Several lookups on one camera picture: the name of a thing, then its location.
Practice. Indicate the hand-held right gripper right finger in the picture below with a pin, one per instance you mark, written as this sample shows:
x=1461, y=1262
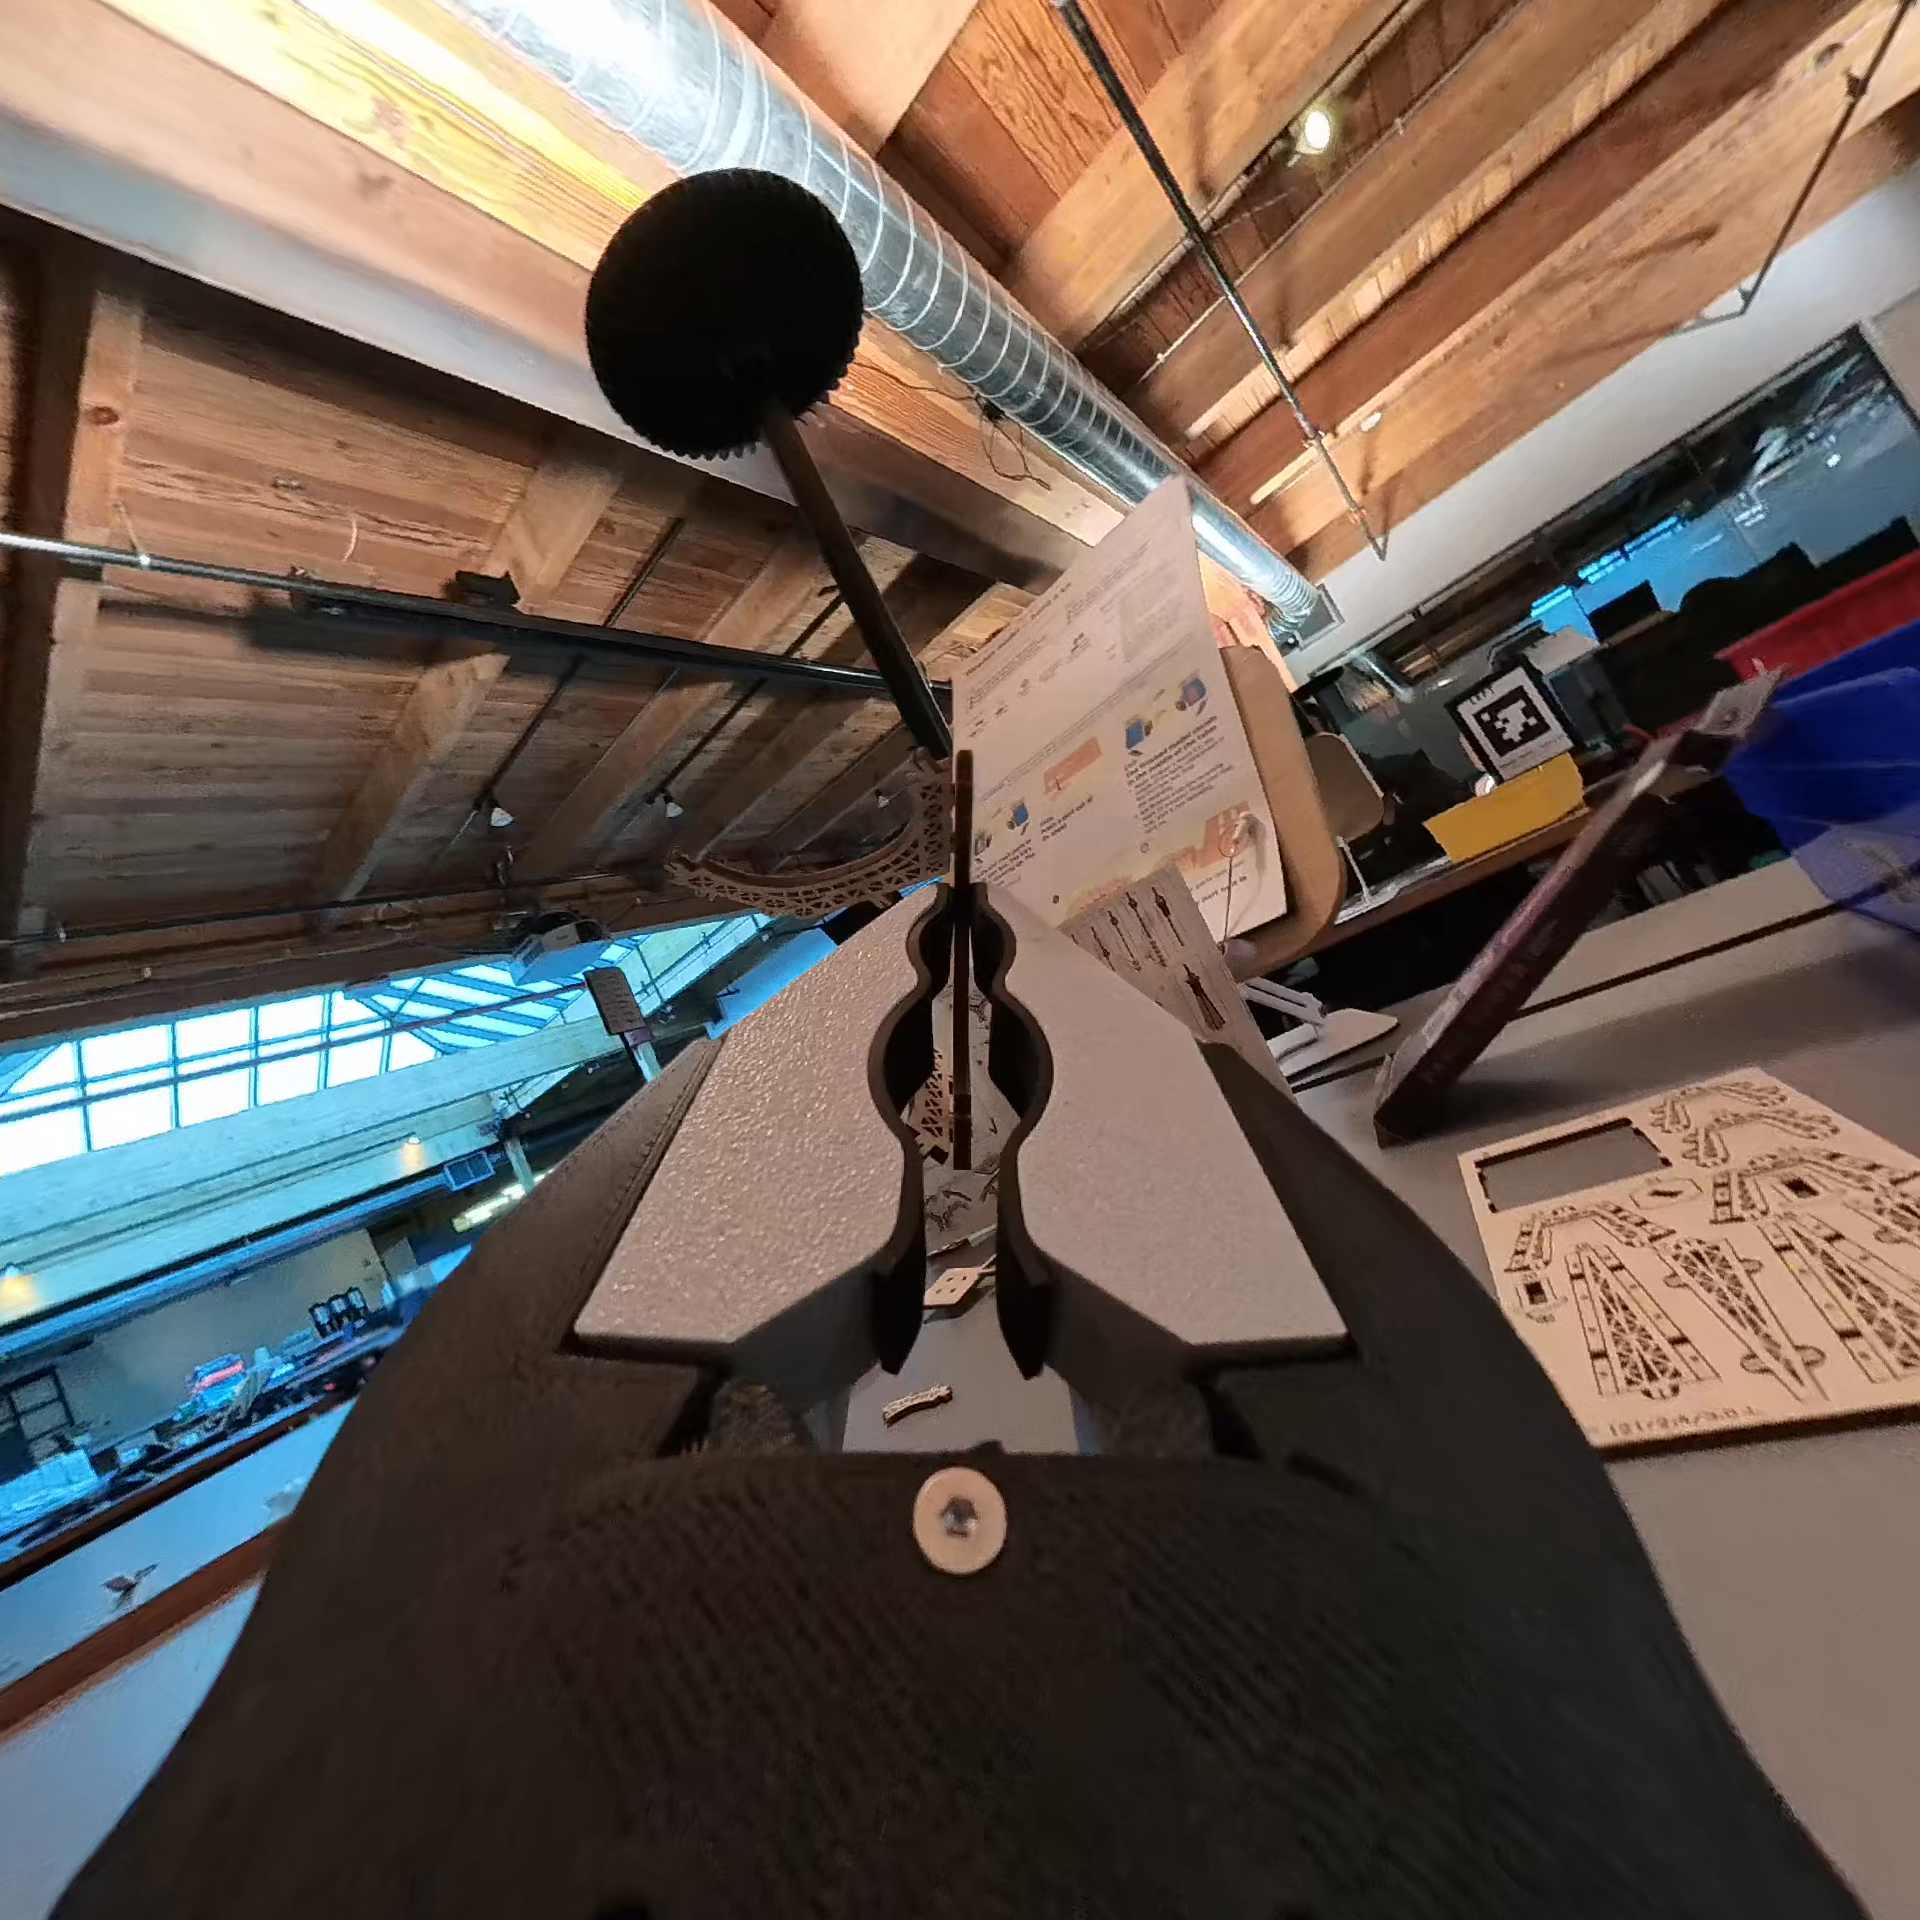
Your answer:
x=1176, y=1187

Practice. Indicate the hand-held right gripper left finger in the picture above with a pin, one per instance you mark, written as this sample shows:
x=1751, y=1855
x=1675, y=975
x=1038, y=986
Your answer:
x=754, y=1187

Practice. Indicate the wooden lattice arch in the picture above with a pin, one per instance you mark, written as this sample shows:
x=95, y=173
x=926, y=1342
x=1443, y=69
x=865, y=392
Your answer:
x=815, y=891

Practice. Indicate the purple tower model box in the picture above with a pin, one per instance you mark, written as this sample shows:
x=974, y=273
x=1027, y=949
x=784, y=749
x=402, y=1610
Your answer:
x=1528, y=960

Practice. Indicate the grey desk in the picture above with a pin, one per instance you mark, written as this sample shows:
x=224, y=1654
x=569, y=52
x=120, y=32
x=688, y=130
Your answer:
x=1769, y=1574

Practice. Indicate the white document stand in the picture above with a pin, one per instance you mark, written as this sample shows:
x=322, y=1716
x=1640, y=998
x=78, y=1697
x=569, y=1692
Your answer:
x=1333, y=1032

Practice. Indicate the brown cardboard board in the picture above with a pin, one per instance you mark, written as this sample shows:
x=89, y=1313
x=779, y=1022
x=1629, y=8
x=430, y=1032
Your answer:
x=1293, y=811

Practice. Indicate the yellow plastic bin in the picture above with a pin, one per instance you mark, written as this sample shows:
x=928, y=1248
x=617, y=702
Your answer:
x=1512, y=817

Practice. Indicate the printed instruction sheet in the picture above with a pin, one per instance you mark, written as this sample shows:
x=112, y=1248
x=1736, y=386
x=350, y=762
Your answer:
x=1125, y=673

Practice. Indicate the wooden sheet with tower parts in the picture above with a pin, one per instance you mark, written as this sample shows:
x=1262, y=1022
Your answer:
x=1695, y=1280

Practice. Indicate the black white marker sign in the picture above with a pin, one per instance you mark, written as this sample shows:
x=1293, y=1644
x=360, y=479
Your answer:
x=1512, y=724

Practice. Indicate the metal ceiling pipe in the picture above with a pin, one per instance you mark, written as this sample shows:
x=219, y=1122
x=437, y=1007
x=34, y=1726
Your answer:
x=448, y=614

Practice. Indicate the blue plastic bin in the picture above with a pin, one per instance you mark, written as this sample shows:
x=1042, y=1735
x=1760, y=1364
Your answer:
x=1833, y=779

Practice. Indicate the red plastic bin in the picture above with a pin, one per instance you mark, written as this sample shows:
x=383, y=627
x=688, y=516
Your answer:
x=1833, y=627

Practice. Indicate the black round knob on rod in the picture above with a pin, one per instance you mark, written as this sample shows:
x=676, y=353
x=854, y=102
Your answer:
x=722, y=320

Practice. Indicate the ceiling spot lamp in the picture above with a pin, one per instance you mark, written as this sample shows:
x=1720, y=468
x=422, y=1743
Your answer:
x=1317, y=130

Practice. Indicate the silver ventilation duct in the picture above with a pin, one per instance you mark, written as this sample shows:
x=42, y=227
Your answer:
x=963, y=298

